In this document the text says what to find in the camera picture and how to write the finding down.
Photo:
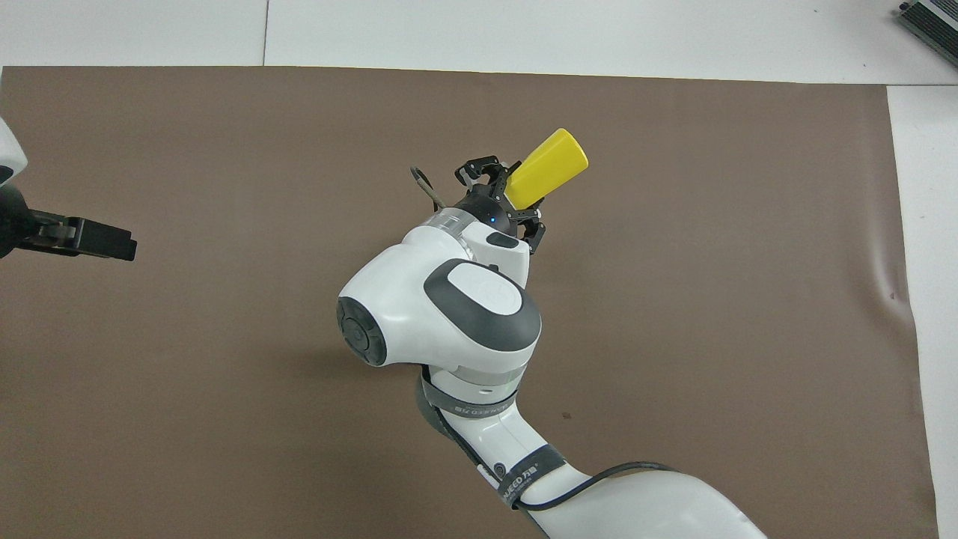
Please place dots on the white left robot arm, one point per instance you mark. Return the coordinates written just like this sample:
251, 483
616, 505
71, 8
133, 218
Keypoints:
7, 153

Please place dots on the brown table mat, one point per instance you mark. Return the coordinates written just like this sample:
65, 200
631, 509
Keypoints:
224, 449

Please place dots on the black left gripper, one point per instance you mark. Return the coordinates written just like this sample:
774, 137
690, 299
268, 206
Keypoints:
13, 224

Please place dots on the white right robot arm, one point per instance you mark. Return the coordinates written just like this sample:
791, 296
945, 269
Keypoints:
419, 299

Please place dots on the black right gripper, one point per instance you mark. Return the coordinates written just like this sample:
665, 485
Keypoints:
486, 208

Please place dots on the yellow squeeze seasoning bottle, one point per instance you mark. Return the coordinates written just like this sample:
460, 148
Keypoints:
550, 168

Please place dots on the grey finned metal device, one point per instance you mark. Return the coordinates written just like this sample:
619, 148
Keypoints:
935, 19

